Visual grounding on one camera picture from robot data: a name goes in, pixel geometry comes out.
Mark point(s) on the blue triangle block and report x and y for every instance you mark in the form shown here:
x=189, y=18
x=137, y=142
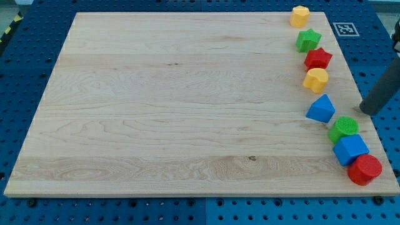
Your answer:
x=321, y=110

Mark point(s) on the light wooden board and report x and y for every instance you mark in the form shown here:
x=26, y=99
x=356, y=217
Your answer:
x=176, y=104

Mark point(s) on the yellow heart block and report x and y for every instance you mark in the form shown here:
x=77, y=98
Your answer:
x=316, y=80

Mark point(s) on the green star block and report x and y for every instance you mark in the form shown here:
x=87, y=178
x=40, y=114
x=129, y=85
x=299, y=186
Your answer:
x=307, y=40

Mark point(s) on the red star block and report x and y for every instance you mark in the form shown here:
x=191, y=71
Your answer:
x=317, y=58

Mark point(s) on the yellow hexagon block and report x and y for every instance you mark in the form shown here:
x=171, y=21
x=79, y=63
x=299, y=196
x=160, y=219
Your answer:
x=299, y=16

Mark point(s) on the green cylinder block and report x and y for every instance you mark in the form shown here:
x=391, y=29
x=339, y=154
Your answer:
x=343, y=126

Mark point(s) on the blue cube block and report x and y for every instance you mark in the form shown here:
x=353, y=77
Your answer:
x=348, y=148

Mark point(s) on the white fiducial marker tag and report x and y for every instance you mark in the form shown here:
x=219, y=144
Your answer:
x=345, y=29

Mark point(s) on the red cylinder block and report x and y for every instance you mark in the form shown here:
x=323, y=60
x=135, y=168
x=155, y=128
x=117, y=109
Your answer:
x=364, y=169

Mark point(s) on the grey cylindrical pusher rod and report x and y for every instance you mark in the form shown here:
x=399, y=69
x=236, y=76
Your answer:
x=383, y=90

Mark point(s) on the black yellow hazard tape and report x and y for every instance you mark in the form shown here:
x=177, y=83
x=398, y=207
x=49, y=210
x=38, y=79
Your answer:
x=11, y=29

